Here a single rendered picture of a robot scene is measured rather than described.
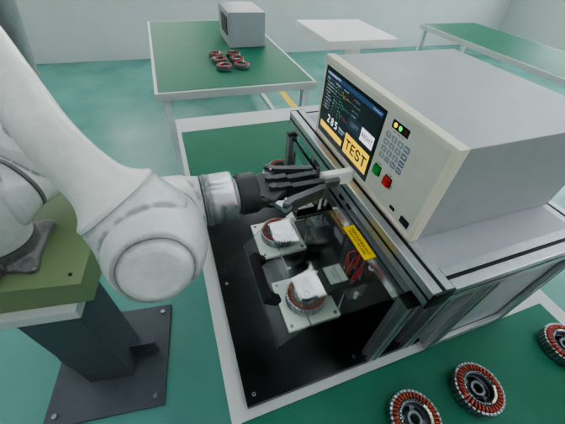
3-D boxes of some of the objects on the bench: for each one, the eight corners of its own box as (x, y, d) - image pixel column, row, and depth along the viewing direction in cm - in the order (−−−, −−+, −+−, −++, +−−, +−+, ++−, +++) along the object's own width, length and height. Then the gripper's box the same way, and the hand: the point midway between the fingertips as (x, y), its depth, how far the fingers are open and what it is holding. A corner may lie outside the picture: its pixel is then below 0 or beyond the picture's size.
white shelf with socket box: (314, 140, 151) (329, 41, 119) (289, 108, 176) (296, 19, 144) (371, 131, 161) (399, 39, 129) (340, 103, 185) (357, 18, 153)
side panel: (425, 349, 78) (493, 284, 55) (417, 338, 80) (480, 272, 57) (501, 318, 85) (588, 251, 63) (493, 309, 87) (574, 241, 65)
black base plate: (247, 410, 66) (247, 407, 64) (204, 215, 108) (203, 211, 106) (416, 343, 79) (419, 340, 77) (319, 193, 121) (319, 189, 119)
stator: (446, 401, 69) (453, 397, 66) (450, 357, 76) (456, 352, 74) (498, 429, 66) (507, 426, 63) (497, 381, 73) (506, 376, 70)
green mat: (198, 213, 109) (198, 213, 108) (181, 132, 149) (181, 132, 149) (404, 173, 134) (405, 173, 134) (343, 113, 175) (343, 113, 174)
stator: (398, 458, 61) (405, 456, 58) (377, 397, 69) (382, 393, 66) (446, 447, 63) (455, 444, 60) (420, 389, 70) (426, 384, 68)
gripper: (229, 188, 59) (334, 171, 66) (245, 235, 50) (363, 209, 57) (226, 157, 54) (340, 141, 60) (243, 204, 45) (374, 179, 52)
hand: (336, 177), depth 58 cm, fingers closed
